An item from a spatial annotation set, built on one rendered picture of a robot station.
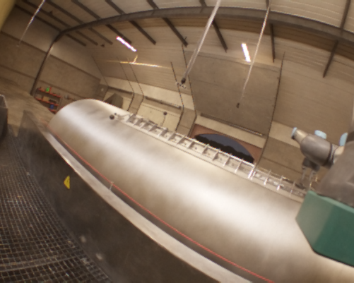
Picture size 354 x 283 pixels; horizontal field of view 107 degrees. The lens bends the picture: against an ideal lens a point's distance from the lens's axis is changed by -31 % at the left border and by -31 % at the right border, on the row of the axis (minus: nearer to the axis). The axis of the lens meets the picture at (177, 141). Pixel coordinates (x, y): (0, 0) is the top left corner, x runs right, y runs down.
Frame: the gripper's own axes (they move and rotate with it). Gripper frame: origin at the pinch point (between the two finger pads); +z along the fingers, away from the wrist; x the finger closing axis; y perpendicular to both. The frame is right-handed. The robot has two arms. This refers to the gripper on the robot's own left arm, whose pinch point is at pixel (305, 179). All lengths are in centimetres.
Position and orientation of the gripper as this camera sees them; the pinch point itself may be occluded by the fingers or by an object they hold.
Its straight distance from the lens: 136.2
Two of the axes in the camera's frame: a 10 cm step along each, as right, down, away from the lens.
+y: 4.7, 1.6, 8.7
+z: -3.8, 9.2, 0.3
